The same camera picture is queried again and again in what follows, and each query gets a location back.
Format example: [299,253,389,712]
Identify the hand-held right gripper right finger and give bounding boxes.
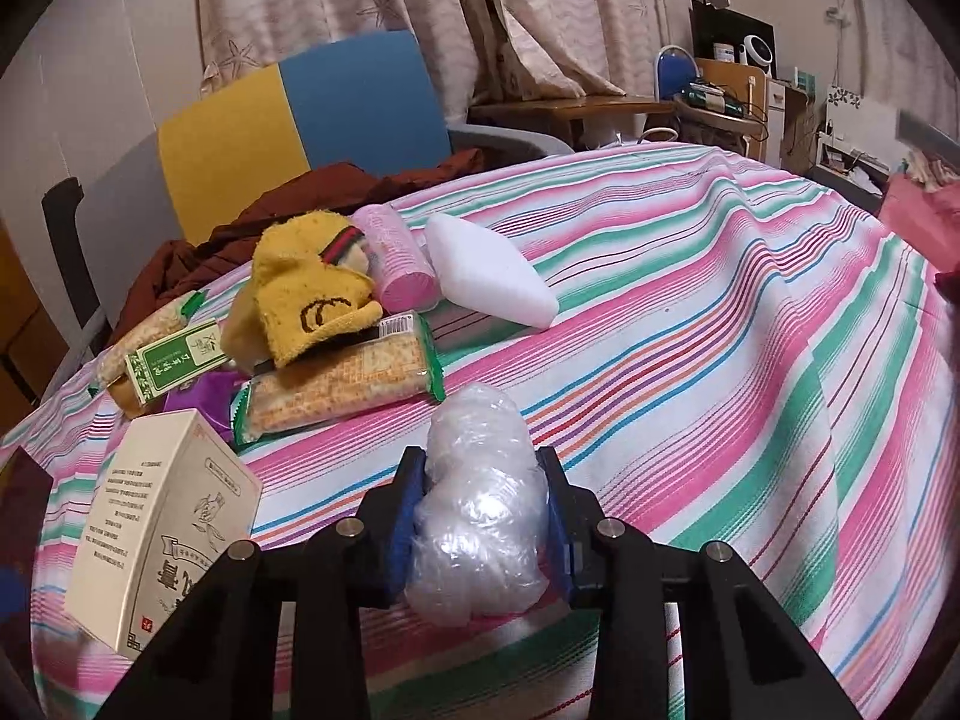
[534,446,863,720]

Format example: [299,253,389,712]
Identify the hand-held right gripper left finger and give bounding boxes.
[97,446,428,720]

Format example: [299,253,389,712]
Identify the clear plastic bag bundle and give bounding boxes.
[405,382,552,627]

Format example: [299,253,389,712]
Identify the cracker packet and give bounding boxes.
[231,311,447,447]
[94,291,207,391]

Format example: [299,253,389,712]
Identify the beige carton box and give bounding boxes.
[64,409,263,661]

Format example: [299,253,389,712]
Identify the purple snack packet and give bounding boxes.
[161,371,241,443]

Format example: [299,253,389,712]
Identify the pink tissue roll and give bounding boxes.
[351,204,440,314]

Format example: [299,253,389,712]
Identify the white foam block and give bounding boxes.
[424,211,560,329]

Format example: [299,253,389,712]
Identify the small green label box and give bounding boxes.
[120,319,230,400]

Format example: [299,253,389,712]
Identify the tan sponge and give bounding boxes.
[105,367,162,419]

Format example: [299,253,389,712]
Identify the maroon jacket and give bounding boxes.
[112,146,488,346]

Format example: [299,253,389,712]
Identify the grey yellow blue chair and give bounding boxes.
[71,30,578,331]

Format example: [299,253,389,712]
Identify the wooden side table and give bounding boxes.
[469,95,676,147]

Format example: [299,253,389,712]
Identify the wooden wardrobe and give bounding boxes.
[0,221,57,428]

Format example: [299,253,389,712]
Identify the black foam pole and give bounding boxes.
[41,176,102,331]

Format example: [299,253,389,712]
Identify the white desk organizer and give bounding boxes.
[814,127,893,192]

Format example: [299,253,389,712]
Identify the pink blanket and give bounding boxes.
[877,154,960,293]

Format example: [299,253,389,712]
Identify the wooden shelf unit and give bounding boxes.
[694,56,773,158]

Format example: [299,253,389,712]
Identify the blue folding chair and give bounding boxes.
[656,45,702,102]

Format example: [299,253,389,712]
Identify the white round fan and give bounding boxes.
[739,31,777,72]

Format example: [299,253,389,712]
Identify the pink patterned curtains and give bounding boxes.
[191,0,676,102]

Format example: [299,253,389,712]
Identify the black board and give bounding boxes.
[690,0,777,61]

